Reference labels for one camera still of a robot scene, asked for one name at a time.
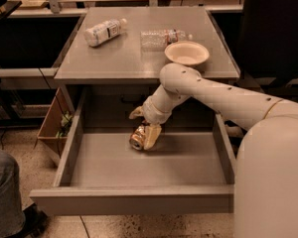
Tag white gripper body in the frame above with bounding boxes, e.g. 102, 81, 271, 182
142, 85, 189, 124

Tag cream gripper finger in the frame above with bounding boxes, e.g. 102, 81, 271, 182
129, 106, 143, 119
144, 124, 162, 150

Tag crushed orange soda can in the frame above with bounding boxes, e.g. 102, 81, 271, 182
129, 124, 146, 151

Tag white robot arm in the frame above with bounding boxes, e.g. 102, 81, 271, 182
130, 63, 298, 238

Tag grey open top drawer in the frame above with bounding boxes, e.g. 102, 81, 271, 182
30, 86, 234, 215

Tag grey metal cabinet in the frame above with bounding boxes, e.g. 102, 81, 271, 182
55, 7, 240, 111

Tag white paper bowl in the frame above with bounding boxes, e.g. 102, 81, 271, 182
165, 41, 210, 66

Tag clear crushed plastic bottle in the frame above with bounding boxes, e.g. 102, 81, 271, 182
140, 29, 193, 51

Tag cardboard box with plant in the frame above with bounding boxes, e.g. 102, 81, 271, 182
37, 88, 69, 166

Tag white labelled plastic bottle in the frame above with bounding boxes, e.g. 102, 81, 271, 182
83, 18, 128, 47

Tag black office chair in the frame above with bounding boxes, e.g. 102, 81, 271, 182
235, 0, 298, 102

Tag black shoe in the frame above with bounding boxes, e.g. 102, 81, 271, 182
8, 203, 48, 238

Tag person leg in jeans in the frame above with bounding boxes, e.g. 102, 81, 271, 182
0, 150, 26, 238

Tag black drawer handle left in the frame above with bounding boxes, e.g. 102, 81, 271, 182
120, 94, 144, 104

